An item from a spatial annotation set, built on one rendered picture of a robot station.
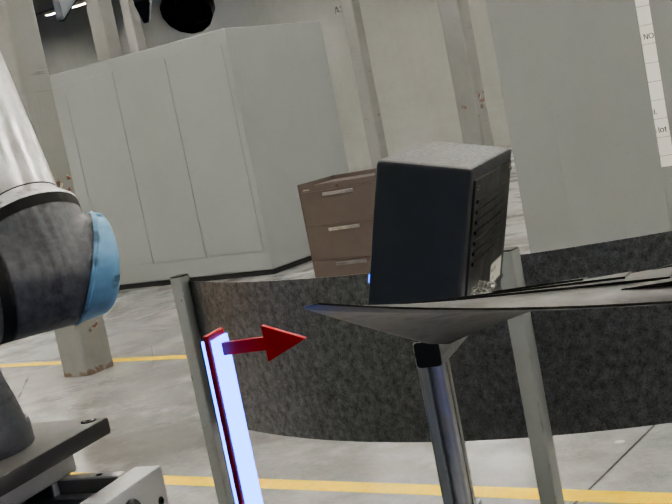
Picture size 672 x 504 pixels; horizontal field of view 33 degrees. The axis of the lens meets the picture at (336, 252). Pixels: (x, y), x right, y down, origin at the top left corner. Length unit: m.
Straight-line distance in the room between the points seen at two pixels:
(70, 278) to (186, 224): 9.73
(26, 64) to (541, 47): 3.16
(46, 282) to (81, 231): 0.07
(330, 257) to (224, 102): 3.14
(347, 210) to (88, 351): 1.90
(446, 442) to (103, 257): 0.43
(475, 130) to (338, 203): 4.63
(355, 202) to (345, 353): 4.84
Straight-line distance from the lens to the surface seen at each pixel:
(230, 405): 0.75
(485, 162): 1.34
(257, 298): 2.84
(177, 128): 10.84
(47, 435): 1.28
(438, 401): 1.27
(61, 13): 0.97
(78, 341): 7.43
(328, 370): 2.72
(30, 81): 7.40
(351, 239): 7.54
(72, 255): 1.25
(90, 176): 11.75
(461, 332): 0.80
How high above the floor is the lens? 1.31
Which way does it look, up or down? 7 degrees down
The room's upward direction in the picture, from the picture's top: 11 degrees counter-clockwise
